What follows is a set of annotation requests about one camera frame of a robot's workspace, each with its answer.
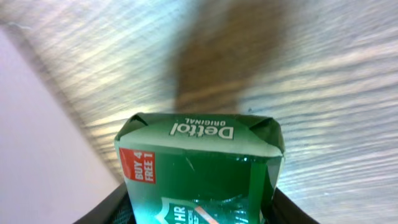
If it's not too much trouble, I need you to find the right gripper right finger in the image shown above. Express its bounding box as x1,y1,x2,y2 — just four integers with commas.
267,188,320,224

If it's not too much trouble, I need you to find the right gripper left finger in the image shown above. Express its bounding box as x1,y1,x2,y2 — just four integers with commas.
74,184,136,224

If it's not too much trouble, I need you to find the green soap bar packet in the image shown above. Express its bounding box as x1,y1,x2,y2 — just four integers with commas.
114,113,285,224

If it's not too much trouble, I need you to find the white cardboard box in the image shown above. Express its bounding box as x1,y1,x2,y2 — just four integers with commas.
1,32,119,223

